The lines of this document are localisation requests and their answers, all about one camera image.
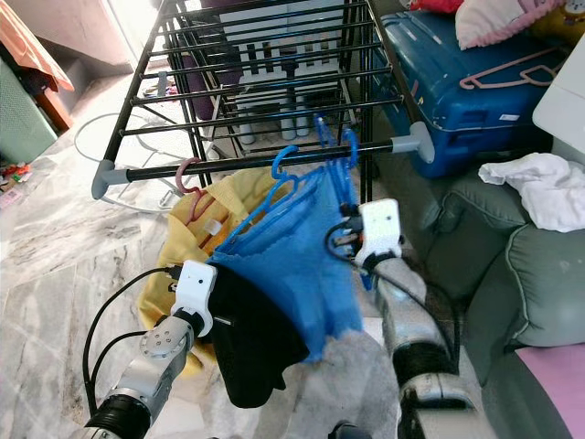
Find black knit garment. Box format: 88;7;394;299
203;270;312;410

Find pink clothes hanger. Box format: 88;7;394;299
459;48;569;92
175;157;220;239

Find blue t-shirt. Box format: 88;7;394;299
208;165;367;362

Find yellow polo shirt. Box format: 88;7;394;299
137;167;280;378

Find grey green sofa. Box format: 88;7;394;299
366;169;585;439

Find blue hard suitcase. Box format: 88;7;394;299
370;9;569;179

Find white plastic stool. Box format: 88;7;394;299
219;41;335;145

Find white crumpled cloth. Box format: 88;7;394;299
478;153;585;234

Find robot right leg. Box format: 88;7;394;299
329;421;376;439

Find colourful floor toys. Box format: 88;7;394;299
0;163;28;209

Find black metal drying rack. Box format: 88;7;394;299
91;0;435;204

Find purple garment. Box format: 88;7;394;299
178;0;225;100

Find white plastic box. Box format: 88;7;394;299
532;55;585;170

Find red cloth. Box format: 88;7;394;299
407;0;467;13

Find green cabinet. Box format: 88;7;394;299
0;59;60;167

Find pink mat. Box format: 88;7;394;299
515;346;585;439

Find white pink cushion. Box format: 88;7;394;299
455;0;585;51

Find brown wooden table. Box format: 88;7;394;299
37;82;76;134

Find white tubular fan stand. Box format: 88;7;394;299
73;112;188;216

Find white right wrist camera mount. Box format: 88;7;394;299
358;198;405;266

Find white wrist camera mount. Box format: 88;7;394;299
172;261;218;316
358;198;405;266

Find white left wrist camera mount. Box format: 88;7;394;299
172;261;218;316

